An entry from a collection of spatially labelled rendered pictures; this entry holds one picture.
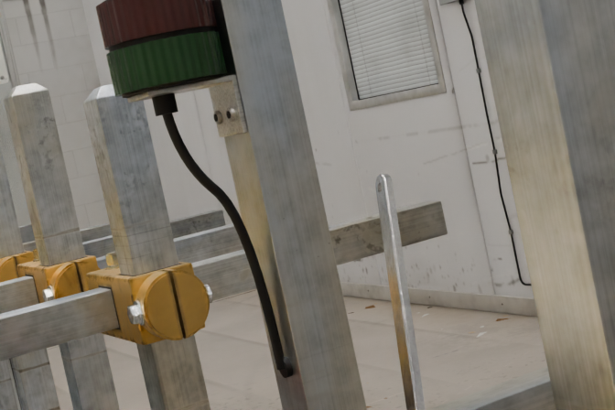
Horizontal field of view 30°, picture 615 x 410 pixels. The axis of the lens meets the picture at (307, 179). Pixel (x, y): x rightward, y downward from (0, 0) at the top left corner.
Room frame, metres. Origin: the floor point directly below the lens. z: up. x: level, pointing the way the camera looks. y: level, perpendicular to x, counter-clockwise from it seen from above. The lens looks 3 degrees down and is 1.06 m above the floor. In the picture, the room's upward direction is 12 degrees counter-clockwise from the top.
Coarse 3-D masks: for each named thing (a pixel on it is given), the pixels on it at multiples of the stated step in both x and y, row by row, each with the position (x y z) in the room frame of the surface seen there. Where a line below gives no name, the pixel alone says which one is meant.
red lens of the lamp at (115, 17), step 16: (112, 0) 0.58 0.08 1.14; (128, 0) 0.58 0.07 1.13; (144, 0) 0.58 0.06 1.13; (160, 0) 0.58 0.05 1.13; (176, 0) 0.58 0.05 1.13; (192, 0) 0.59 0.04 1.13; (208, 0) 0.60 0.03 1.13; (112, 16) 0.58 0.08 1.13; (128, 16) 0.58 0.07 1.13; (144, 16) 0.58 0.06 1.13; (160, 16) 0.58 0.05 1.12; (176, 16) 0.58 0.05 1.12; (192, 16) 0.58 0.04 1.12; (208, 16) 0.59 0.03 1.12; (112, 32) 0.59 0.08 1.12; (128, 32) 0.58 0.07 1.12; (144, 32) 0.58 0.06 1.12; (160, 32) 0.58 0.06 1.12
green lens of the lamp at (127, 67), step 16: (208, 32) 0.59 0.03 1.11; (128, 48) 0.58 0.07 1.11; (144, 48) 0.58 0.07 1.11; (160, 48) 0.58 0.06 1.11; (176, 48) 0.58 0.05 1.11; (192, 48) 0.58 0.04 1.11; (208, 48) 0.59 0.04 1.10; (112, 64) 0.59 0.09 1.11; (128, 64) 0.58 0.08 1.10; (144, 64) 0.58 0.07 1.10; (160, 64) 0.58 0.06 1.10; (176, 64) 0.58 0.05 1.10; (192, 64) 0.58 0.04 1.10; (208, 64) 0.59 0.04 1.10; (224, 64) 0.60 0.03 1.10; (112, 80) 0.60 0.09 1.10; (128, 80) 0.58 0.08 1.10; (144, 80) 0.58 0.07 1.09; (160, 80) 0.58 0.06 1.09; (176, 80) 0.58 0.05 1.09
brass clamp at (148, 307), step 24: (120, 288) 0.84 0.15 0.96; (144, 288) 0.81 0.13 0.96; (168, 288) 0.81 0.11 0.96; (192, 288) 0.82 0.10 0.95; (120, 312) 0.85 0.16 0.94; (144, 312) 0.80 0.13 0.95; (168, 312) 0.81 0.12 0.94; (192, 312) 0.82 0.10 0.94; (120, 336) 0.87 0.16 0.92; (144, 336) 0.82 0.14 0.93; (168, 336) 0.81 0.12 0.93
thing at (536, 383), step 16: (544, 368) 0.76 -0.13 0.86; (496, 384) 0.74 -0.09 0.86; (512, 384) 0.73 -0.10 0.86; (528, 384) 0.73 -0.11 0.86; (544, 384) 0.72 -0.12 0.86; (464, 400) 0.72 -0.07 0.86; (480, 400) 0.71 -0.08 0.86; (496, 400) 0.71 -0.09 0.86; (512, 400) 0.71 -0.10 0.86; (528, 400) 0.72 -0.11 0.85; (544, 400) 0.72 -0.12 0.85
